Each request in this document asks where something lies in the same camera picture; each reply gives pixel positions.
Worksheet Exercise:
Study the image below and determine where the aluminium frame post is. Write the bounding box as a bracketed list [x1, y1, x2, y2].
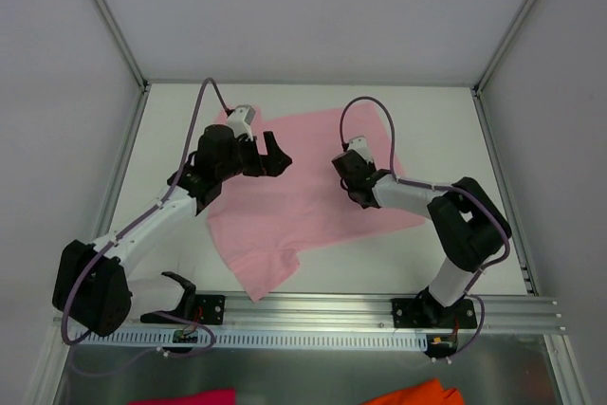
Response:
[91, 0, 149, 93]
[471, 0, 570, 93]

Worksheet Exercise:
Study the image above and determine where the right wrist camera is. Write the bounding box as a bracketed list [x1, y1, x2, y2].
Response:
[344, 136, 375, 164]

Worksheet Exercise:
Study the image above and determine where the left aluminium frame post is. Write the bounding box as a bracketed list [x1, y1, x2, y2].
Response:
[91, 0, 149, 93]

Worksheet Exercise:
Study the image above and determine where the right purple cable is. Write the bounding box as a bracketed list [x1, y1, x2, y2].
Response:
[339, 95, 513, 361]

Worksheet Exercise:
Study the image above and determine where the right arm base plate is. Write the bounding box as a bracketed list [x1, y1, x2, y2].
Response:
[391, 288, 478, 329]

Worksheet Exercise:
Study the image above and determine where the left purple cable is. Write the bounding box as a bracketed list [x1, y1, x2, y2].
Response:
[61, 76, 236, 361]

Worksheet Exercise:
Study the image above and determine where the slotted cable duct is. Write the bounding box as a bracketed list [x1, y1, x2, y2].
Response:
[82, 327, 428, 352]

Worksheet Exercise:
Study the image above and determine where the red t shirt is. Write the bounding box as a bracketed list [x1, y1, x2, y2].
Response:
[129, 388, 236, 405]

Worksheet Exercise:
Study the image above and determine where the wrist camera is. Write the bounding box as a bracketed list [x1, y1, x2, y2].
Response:
[344, 136, 375, 164]
[226, 104, 256, 140]

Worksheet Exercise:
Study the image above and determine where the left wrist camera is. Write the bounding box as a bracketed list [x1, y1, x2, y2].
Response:
[226, 104, 256, 140]

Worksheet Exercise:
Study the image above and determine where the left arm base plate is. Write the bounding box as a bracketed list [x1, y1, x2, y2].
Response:
[139, 293, 226, 325]

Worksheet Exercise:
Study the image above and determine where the pink t shirt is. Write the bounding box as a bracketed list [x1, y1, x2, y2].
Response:
[207, 108, 424, 302]

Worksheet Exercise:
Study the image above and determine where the orange t shirt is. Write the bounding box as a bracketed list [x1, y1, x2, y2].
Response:
[366, 378, 465, 405]

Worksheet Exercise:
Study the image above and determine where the purple cable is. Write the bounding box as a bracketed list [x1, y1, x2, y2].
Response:
[339, 95, 513, 361]
[61, 76, 236, 361]

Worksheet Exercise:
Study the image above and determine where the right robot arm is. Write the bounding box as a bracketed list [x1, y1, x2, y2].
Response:
[332, 149, 512, 326]

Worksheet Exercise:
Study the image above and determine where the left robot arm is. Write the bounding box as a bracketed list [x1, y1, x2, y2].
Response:
[51, 124, 292, 337]

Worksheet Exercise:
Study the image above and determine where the right aluminium frame post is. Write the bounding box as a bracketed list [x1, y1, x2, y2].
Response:
[471, 0, 570, 93]

